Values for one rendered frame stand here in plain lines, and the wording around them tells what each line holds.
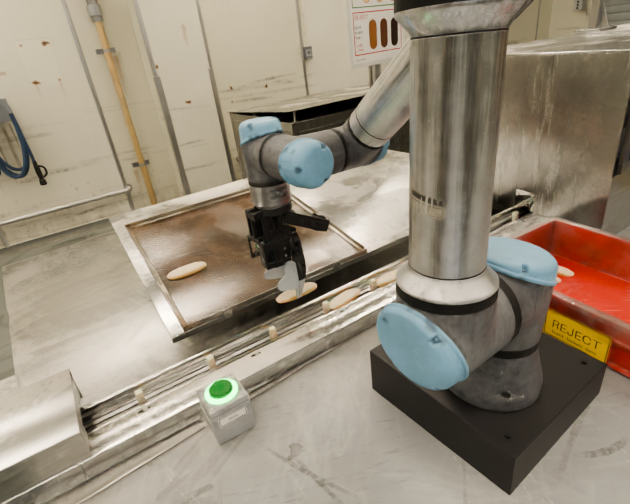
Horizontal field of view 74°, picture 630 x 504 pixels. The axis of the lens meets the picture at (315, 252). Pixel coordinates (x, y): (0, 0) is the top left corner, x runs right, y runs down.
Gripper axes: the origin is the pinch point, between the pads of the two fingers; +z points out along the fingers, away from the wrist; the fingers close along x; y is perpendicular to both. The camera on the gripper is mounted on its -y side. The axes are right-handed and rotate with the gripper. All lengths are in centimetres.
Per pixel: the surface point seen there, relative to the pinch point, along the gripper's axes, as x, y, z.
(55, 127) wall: -370, 19, 2
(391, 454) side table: 35.7, 6.1, 11.4
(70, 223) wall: -369, 37, 87
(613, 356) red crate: 47, -36, 9
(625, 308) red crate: 41, -56, 11
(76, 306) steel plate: -52, 42, 12
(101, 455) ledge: 9.2, 43.6, 8.0
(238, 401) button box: 16.9, 22.3, 4.4
